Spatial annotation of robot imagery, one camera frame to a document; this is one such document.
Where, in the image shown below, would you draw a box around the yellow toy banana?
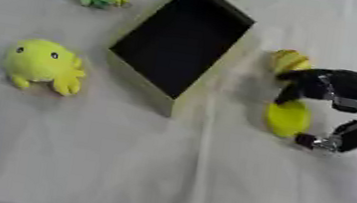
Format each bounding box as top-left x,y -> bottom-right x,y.
259,46 -> 324,142

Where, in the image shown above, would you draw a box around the tan cardboard box black inside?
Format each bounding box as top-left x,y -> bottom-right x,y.
98,0 -> 261,129

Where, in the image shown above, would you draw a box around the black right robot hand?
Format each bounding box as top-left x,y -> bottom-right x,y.
264,59 -> 357,157

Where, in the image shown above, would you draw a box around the yellow octopus soft toy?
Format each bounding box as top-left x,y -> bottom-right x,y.
0,33 -> 92,100

